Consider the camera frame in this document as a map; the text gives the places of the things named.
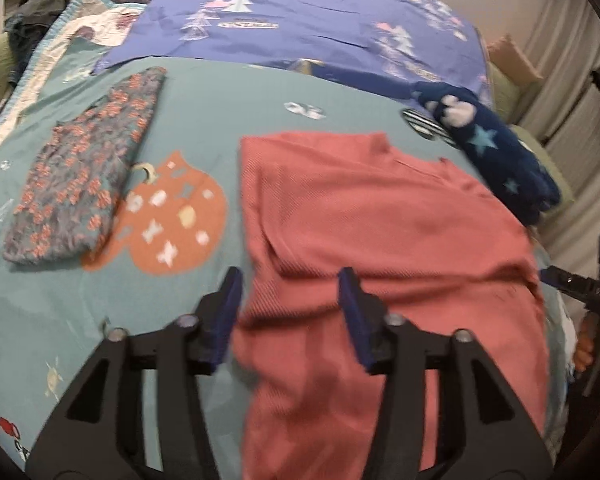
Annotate blue tree print sheet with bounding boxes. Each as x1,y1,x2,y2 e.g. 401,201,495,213
92,0,492,102

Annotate pile of dark clothes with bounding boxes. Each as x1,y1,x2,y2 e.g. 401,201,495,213
2,0,115,62

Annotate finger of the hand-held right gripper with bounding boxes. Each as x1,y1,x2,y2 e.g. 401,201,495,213
539,266,600,312

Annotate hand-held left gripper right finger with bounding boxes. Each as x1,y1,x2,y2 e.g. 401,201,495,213
338,267,554,480

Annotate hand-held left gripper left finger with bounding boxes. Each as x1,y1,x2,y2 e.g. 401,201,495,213
25,266,244,480

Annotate teal printed blanket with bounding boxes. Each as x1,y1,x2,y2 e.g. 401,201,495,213
0,52,573,480

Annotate grey curtain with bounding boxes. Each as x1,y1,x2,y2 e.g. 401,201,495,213
519,0,600,281

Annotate floral patterned pants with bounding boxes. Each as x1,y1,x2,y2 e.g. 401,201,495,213
2,66,169,267

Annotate navy star fleece garment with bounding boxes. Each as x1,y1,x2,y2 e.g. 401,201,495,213
410,81,562,227

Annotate person's right hand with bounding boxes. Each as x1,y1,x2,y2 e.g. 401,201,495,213
572,311,600,376

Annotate pink knit sweater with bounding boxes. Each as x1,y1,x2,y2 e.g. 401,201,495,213
230,131,552,480

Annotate tan pillow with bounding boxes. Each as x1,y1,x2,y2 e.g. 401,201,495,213
486,34,545,87

